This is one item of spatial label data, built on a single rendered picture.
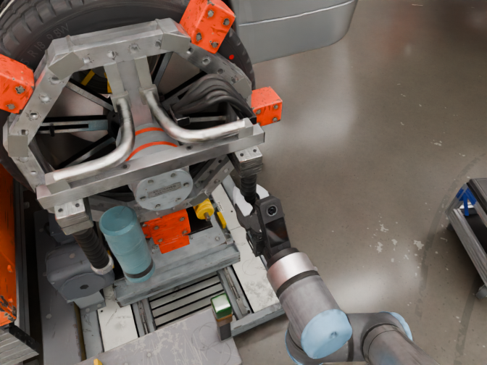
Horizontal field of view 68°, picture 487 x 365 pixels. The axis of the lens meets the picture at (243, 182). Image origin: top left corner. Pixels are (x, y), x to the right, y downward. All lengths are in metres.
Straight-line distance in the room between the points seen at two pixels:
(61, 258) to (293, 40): 1.09
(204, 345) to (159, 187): 0.46
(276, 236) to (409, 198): 1.40
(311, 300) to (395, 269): 1.13
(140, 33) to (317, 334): 0.62
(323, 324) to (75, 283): 0.89
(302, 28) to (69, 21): 0.84
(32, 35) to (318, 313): 0.72
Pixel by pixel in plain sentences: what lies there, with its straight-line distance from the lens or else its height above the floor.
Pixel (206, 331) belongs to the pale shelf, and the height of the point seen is 0.45.
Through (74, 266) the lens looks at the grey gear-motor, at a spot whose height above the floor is 0.40.
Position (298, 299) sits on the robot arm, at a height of 0.85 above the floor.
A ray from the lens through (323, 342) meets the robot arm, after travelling 0.65.
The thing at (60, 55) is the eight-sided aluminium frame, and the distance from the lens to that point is 0.75.
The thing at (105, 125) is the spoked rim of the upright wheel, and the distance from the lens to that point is 0.97.
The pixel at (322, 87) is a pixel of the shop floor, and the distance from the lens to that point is 2.64.
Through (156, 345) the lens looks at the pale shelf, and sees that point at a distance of 1.07.
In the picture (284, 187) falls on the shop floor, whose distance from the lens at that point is 1.92.
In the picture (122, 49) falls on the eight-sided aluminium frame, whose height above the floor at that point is 1.10.
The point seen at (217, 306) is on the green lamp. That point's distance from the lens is 0.86.
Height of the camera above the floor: 1.45
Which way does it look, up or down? 49 degrees down
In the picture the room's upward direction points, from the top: straight up
